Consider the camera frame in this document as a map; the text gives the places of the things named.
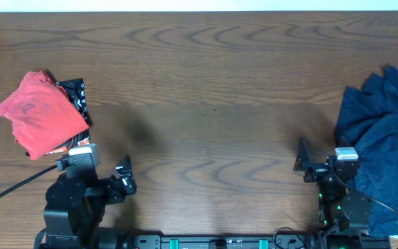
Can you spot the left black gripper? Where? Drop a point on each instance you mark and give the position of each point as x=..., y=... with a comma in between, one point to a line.
x=126, y=180

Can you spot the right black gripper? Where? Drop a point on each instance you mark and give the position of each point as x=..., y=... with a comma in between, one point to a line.
x=317, y=170

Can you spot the orange soccer t-shirt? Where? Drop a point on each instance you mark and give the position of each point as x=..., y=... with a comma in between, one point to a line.
x=42, y=117

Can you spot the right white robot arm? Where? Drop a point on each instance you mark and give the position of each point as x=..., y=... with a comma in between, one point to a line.
x=344, y=213

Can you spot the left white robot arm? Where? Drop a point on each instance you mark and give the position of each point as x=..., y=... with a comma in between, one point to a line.
x=75, y=205

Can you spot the navy blue garment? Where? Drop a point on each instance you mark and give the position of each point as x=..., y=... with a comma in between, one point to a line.
x=368, y=121

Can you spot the folded black printed shirt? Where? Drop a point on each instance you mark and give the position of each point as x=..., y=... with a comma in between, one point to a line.
x=76, y=94

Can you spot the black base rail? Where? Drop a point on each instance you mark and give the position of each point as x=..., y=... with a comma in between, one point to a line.
x=283, y=238

